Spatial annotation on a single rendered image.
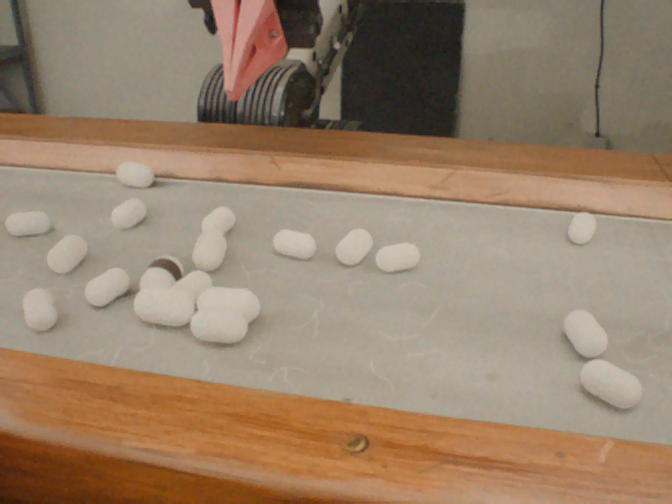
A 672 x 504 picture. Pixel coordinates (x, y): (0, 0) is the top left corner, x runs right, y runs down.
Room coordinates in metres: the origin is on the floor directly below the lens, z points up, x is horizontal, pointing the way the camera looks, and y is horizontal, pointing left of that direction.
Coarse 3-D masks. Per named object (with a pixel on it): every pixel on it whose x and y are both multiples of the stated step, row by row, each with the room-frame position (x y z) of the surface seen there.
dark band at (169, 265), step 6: (162, 258) 0.36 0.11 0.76; (150, 264) 0.36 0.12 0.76; (156, 264) 0.35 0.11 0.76; (162, 264) 0.35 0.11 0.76; (168, 264) 0.35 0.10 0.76; (174, 264) 0.36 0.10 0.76; (168, 270) 0.35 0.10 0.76; (174, 270) 0.35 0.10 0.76; (180, 270) 0.36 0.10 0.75; (174, 276) 0.35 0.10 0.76; (180, 276) 0.36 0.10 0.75
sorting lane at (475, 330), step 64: (0, 192) 0.54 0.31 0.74; (64, 192) 0.54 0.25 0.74; (128, 192) 0.53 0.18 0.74; (192, 192) 0.53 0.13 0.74; (256, 192) 0.53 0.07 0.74; (320, 192) 0.53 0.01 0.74; (0, 256) 0.41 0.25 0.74; (128, 256) 0.41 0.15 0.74; (256, 256) 0.41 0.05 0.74; (320, 256) 0.41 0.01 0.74; (448, 256) 0.41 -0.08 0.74; (512, 256) 0.41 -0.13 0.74; (576, 256) 0.41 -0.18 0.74; (640, 256) 0.41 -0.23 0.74; (0, 320) 0.32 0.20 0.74; (64, 320) 0.32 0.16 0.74; (128, 320) 0.32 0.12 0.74; (256, 320) 0.32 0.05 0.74; (320, 320) 0.32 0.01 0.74; (384, 320) 0.32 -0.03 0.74; (448, 320) 0.32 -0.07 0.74; (512, 320) 0.32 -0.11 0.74; (640, 320) 0.32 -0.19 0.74; (256, 384) 0.26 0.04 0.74; (320, 384) 0.26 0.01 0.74; (384, 384) 0.26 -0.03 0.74; (448, 384) 0.26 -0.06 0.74; (512, 384) 0.26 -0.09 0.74; (576, 384) 0.26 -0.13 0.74
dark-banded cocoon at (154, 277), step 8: (168, 256) 0.36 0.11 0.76; (152, 272) 0.34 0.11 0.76; (160, 272) 0.34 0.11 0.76; (168, 272) 0.35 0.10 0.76; (144, 280) 0.34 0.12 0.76; (152, 280) 0.34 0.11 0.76; (160, 280) 0.34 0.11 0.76; (168, 280) 0.34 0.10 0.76; (144, 288) 0.34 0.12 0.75; (168, 288) 0.34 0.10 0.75
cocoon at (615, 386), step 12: (600, 360) 0.26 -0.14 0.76; (588, 372) 0.25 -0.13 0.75; (600, 372) 0.25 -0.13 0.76; (612, 372) 0.25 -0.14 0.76; (624, 372) 0.25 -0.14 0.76; (588, 384) 0.25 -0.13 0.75; (600, 384) 0.24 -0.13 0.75; (612, 384) 0.24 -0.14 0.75; (624, 384) 0.24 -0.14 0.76; (636, 384) 0.24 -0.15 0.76; (600, 396) 0.24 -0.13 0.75; (612, 396) 0.24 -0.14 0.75; (624, 396) 0.24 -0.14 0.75; (636, 396) 0.24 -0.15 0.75; (624, 408) 0.24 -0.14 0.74
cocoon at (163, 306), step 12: (156, 288) 0.32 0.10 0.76; (144, 300) 0.31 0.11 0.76; (156, 300) 0.31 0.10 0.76; (168, 300) 0.31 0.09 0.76; (180, 300) 0.31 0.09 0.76; (192, 300) 0.32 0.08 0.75; (144, 312) 0.31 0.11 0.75; (156, 312) 0.31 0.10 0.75; (168, 312) 0.31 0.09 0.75; (180, 312) 0.31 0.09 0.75; (192, 312) 0.31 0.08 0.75; (168, 324) 0.31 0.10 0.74; (180, 324) 0.31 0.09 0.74
